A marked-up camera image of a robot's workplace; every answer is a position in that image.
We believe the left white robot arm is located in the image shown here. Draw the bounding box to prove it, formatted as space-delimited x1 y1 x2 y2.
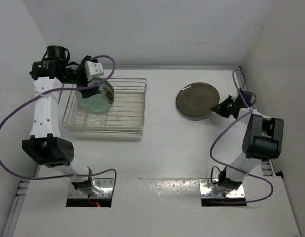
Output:
22 45 103 197

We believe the aluminium frame rail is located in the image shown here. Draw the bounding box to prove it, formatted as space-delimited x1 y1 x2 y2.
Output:
237 66 276 177

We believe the metal base plate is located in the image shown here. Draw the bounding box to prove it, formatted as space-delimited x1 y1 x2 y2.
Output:
199 178 245 200
68 178 114 199

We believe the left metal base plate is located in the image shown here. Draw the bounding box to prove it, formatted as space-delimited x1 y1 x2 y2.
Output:
68 178 114 199

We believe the brown speckled plate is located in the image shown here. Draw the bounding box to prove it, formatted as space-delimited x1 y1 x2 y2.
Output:
175 82 220 117

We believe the wire dish rack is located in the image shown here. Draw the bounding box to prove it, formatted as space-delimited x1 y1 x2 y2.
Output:
61 78 147 140

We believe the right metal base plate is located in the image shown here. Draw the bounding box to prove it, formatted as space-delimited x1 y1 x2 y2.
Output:
199 178 245 200

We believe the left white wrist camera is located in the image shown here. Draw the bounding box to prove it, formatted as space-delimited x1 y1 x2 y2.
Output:
85 61 104 80

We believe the teal flower plate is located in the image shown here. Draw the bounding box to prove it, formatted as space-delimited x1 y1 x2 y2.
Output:
90 81 115 113
75 91 93 111

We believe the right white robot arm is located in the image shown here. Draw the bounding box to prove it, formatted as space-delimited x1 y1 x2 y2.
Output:
211 90 284 192

